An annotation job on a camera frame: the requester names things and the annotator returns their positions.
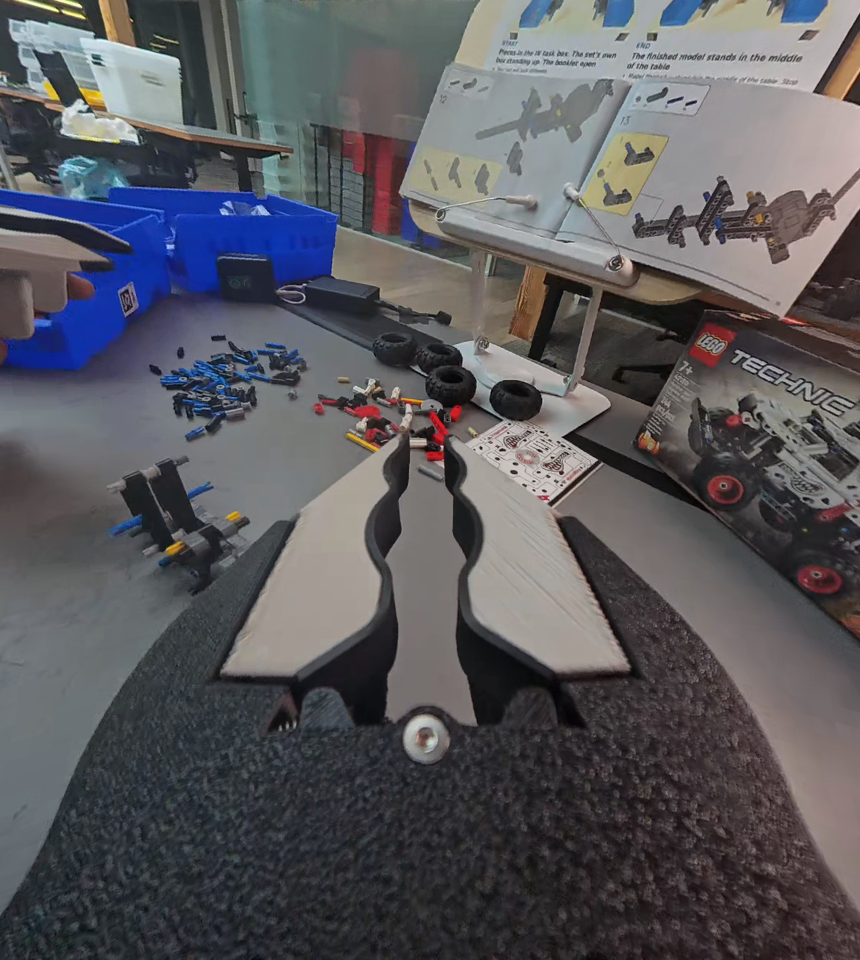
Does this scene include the black adapter cable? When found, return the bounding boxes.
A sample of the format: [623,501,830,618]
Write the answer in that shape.
[376,298,452,327]

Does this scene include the black power adapter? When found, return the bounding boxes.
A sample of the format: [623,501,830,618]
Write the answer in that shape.
[302,276,382,315]

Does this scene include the toy brick chassis assembly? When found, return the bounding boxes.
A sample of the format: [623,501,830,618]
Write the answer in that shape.
[107,456,253,595]

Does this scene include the pile of blue black pins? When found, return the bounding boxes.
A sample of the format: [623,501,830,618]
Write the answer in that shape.
[148,341,309,442]

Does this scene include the white storage box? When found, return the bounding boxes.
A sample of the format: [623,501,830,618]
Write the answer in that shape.
[81,37,184,126]

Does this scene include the toy truck cardboard box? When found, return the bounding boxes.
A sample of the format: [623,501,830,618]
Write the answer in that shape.
[632,309,860,684]

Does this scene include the small black box device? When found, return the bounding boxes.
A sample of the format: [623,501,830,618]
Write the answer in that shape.
[217,253,279,304]

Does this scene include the teal plastic bag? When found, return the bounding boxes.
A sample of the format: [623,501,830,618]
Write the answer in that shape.
[58,155,131,201]

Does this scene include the printed instruction sheet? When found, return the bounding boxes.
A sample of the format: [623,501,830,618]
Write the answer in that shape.
[475,0,860,96]

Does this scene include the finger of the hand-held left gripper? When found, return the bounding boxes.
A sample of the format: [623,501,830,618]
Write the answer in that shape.
[0,225,116,340]
[0,196,133,255]

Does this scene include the white metal book stand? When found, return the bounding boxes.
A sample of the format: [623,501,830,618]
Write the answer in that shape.
[407,0,701,440]

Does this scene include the pile of red white parts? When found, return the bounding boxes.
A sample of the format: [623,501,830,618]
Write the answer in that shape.
[313,375,469,460]

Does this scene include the wooden easel frame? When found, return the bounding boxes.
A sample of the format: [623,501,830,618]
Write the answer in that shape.
[508,0,860,340]

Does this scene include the grey desk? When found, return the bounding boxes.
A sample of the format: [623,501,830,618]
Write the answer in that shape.
[0,288,860,960]

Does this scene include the printed sticker sheet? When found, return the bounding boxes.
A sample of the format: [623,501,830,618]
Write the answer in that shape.
[466,420,600,507]

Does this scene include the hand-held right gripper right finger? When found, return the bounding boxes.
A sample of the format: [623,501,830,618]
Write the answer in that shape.
[443,437,632,729]

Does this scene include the white plastic bags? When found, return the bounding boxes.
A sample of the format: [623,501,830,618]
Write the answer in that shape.
[61,101,139,145]

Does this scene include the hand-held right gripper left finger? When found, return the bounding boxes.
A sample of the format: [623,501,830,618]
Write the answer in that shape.
[220,433,411,734]

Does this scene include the red drawer cabinets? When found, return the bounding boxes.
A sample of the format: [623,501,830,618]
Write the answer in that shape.
[310,123,431,235]

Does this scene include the open instruction booklet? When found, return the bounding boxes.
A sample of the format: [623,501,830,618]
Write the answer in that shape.
[400,63,860,318]

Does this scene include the wooden top background table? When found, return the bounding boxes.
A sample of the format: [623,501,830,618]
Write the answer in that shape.
[0,82,295,198]

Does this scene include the blue plastic bin with tag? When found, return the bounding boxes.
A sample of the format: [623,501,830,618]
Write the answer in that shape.
[0,187,172,372]

